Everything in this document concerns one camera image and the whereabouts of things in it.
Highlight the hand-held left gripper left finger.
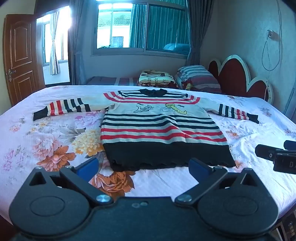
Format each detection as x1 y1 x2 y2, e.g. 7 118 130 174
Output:
24 158 114 208

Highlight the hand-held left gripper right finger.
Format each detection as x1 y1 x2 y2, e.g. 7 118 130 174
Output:
174 158 263 207

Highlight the striped knit sweater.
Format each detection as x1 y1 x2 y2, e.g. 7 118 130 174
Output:
33 88 260 172

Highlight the floral bedsheet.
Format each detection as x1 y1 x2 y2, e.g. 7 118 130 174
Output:
0 85 296 229

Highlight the bedside cabinet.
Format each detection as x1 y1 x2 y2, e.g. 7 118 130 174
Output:
276 214 296 241

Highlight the red scalloped headboard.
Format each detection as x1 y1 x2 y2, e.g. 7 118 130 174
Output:
208 54 274 105

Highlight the striped purple bedsheet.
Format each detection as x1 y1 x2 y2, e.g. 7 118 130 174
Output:
85 76 141 86

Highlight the striped pillow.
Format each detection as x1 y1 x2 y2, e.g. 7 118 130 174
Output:
177 65 222 93

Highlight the folded printed blanket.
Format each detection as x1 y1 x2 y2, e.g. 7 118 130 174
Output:
138 70 178 88

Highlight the white sheer curtain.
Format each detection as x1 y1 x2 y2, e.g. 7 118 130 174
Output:
50 11 60 76

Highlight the brown wooden door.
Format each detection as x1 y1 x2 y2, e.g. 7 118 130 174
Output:
3 14 45 106

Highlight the grey curtain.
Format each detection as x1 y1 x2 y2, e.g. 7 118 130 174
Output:
185 0 219 66

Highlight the sliding glass window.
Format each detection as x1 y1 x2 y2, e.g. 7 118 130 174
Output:
91 0 193 56

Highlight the hanging wall cable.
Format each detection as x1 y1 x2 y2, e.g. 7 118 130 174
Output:
261 0 284 71

